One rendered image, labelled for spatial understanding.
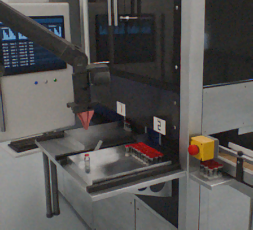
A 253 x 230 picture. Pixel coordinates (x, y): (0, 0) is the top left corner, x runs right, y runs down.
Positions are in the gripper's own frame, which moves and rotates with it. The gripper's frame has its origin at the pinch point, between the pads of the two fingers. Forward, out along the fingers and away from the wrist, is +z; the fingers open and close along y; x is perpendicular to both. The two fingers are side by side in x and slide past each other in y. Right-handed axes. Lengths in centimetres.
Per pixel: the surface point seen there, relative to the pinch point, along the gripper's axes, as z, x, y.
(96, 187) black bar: 20.5, -6.4, -1.1
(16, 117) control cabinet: 14, 89, -6
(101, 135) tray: 22, 48, 26
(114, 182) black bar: 20.7, -6.3, 6.0
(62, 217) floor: 108, 131, 24
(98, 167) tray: 21.6, 11.7, 8.0
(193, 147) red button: 11.0, -17.5, 33.4
